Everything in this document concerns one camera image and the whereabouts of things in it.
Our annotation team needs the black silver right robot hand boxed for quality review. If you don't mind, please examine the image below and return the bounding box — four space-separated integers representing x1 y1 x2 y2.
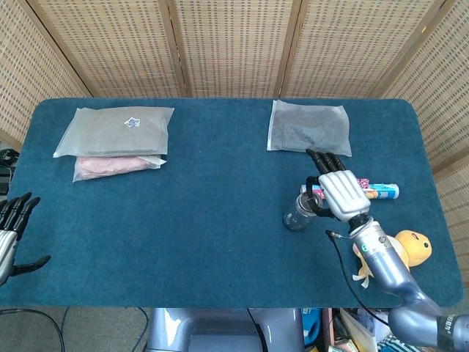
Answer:
305 148 372 224

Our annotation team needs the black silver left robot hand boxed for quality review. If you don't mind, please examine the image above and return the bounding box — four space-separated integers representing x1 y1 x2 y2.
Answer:
0 191 52 287

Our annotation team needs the grey robot base torso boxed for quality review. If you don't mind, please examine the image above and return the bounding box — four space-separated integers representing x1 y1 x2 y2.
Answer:
145 307 306 352

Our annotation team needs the clear glass jar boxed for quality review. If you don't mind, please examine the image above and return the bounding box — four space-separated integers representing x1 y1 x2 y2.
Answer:
282 191 325 232

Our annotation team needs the dark grey frosted zip bag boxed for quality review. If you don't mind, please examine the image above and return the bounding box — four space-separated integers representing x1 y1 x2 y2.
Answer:
266 99 352 158

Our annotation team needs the black equipment beside table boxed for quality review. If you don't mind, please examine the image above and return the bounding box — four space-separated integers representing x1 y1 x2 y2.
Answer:
0 147 20 196

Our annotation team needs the yellow plush toy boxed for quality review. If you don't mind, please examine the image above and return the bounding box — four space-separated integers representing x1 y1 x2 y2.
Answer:
352 229 432 290

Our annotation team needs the blue box under table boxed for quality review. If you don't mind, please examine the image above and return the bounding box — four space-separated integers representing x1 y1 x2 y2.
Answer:
300 307 324 348

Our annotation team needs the pink clothing zip bag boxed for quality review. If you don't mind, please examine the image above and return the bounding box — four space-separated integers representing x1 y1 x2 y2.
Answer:
72 154 168 183

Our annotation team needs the white bin with clutter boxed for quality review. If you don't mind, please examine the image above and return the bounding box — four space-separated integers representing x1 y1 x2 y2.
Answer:
331 307 395 352

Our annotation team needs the large grey frosted zip bag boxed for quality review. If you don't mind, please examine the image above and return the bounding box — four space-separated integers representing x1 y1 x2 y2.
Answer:
53 106 175 159

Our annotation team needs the blue carpet table mat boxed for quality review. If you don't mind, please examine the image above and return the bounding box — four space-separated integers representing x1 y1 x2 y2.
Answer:
0 97 463 309

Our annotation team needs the bamboo folding screen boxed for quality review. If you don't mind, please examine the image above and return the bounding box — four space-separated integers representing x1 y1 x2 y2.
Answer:
0 0 469 290

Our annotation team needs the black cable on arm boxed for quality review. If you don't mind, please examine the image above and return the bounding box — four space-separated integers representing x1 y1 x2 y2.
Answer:
325 229 390 326

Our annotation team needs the black floor cable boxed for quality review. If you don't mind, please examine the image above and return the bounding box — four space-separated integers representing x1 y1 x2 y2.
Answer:
0 308 66 352

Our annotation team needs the blue floor cable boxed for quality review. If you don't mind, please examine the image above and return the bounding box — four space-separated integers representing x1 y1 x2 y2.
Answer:
58 307 73 352

